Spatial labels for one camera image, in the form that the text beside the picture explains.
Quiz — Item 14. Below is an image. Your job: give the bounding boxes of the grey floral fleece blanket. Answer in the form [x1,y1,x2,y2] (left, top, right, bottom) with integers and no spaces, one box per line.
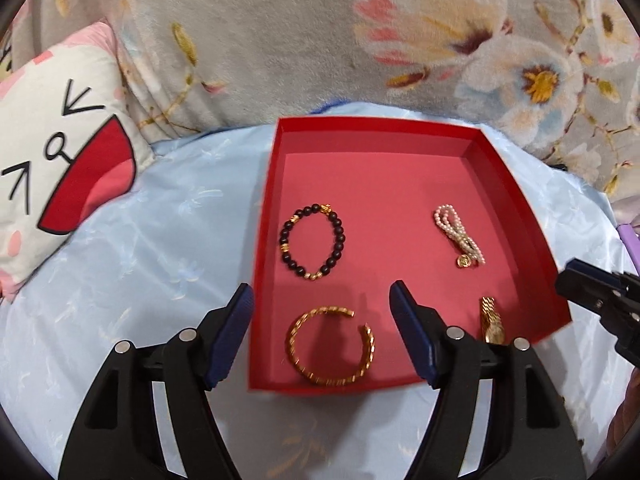
[1,0,639,222]

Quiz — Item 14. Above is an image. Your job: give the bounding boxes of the white pearl bracelet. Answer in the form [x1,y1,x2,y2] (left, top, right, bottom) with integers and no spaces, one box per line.
[433,202,487,270]

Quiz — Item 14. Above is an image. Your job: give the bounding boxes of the gold cuff bangle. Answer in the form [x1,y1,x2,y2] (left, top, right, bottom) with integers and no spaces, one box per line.
[284,306,376,388]

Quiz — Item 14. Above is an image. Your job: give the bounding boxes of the black bead bracelet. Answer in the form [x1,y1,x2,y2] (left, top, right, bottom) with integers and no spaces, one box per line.
[278,202,347,282]

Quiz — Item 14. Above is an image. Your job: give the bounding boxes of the gold wristwatch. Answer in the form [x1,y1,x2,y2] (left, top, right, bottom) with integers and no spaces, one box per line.
[480,296,506,344]

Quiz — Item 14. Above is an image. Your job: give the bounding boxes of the white cat face pillow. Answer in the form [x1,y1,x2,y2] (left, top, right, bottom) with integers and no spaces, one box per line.
[1,22,154,300]

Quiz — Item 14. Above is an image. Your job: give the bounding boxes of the red cardboard tray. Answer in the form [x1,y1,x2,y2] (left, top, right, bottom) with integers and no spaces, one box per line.
[248,116,570,394]

